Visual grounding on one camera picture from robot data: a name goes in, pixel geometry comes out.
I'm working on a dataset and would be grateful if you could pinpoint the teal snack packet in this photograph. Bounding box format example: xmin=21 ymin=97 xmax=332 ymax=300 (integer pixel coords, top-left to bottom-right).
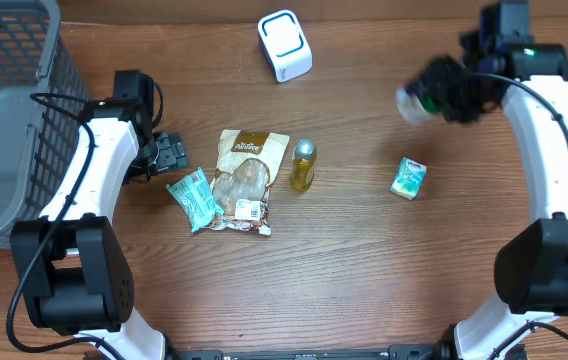
xmin=166 ymin=168 xmax=223 ymax=233

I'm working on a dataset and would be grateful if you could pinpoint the green lid white jar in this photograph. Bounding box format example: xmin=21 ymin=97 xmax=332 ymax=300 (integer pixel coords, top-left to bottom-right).
xmin=396 ymin=88 xmax=442 ymax=125

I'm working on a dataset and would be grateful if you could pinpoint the brown Pantene sachet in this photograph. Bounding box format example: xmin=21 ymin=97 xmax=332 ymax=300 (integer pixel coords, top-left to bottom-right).
xmin=210 ymin=129 xmax=290 ymax=236

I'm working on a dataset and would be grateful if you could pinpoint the teal Kleenex tissue pack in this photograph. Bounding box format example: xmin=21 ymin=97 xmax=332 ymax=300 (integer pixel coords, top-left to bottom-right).
xmin=390 ymin=157 xmax=427 ymax=200

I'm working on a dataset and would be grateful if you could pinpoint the yellow dish soap bottle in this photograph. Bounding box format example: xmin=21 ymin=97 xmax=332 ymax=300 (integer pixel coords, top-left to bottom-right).
xmin=290 ymin=138 xmax=317 ymax=191

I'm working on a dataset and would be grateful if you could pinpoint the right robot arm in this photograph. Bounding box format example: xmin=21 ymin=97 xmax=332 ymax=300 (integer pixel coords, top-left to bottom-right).
xmin=389 ymin=1 xmax=568 ymax=359

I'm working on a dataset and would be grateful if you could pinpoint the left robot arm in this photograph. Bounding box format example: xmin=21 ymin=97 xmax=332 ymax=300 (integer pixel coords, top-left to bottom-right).
xmin=5 ymin=70 xmax=186 ymax=359

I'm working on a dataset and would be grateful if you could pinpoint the white barcode scanner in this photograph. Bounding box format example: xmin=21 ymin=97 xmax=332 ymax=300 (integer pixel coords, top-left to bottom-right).
xmin=257 ymin=9 xmax=313 ymax=83

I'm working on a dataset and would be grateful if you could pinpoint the grey plastic mesh basket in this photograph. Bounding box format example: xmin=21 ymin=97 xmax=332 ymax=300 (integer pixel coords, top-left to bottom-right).
xmin=0 ymin=1 xmax=90 ymax=248

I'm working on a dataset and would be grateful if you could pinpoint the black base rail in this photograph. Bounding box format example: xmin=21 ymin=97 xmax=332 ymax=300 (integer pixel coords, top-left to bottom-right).
xmin=169 ymin=345 xmax=434 ymax=360

